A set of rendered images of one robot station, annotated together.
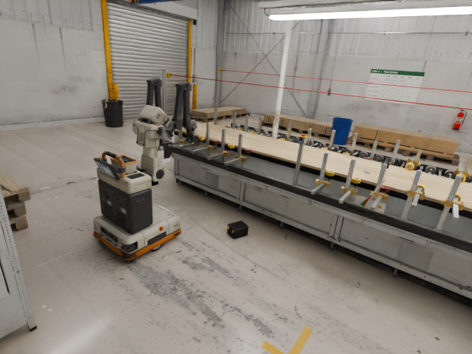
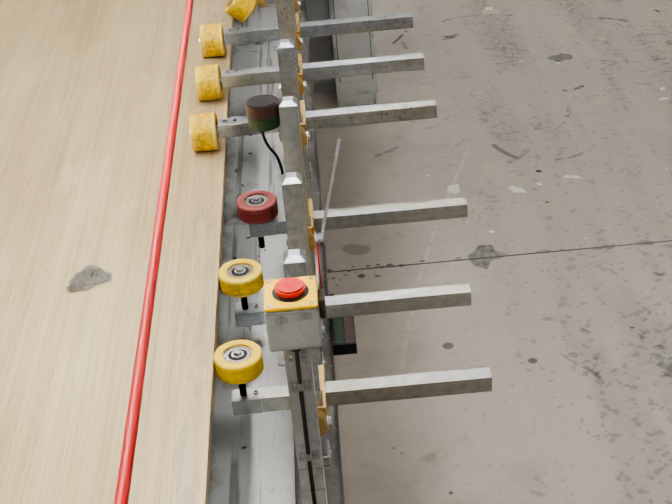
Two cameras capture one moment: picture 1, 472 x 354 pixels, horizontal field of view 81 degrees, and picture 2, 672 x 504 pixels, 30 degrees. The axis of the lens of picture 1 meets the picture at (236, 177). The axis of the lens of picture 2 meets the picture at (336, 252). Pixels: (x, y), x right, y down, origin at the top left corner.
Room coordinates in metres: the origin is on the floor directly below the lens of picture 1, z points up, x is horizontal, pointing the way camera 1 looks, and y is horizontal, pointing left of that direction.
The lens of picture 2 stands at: (3.42, 0.52, 2.13)
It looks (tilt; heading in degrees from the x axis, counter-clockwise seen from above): 32 degrees down; 235
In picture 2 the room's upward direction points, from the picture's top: 5 degrees counter-clockwise
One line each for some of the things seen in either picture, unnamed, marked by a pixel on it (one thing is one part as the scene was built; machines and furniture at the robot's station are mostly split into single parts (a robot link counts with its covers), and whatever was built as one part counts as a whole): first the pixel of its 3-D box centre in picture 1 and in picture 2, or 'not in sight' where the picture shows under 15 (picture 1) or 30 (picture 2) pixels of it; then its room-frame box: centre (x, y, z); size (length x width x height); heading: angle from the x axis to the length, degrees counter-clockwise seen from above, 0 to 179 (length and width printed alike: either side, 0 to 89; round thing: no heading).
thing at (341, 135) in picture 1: (341, 130); not in sight; (7.97, -2.89, 0.36); 0.59 x 0.57 x 0.73; 145
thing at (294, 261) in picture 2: (322, 175); (308, 376); (2.55, -0.83, 0.88); 0.04 x 0.04 x 0.48; 55
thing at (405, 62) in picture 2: (455, 206); (314, 70); (1.90, -1.65, 0.95); 0.50 x 0.04 x 0.04; 145
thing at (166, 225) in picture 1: (138, 226); not in sight; (2.51, 0.98, 0.16); 0.67 x 0.64 x 0.25; 145
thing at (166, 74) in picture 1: (166, 108); not in sight; (3.91, 1.03, 1.20); 0.15 x 0.12 x 1.00; 55
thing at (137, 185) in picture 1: (128, 192); not in sight; (2.43, 1.04, 0.59); 0.55 x 0.34 x 0.83; 55
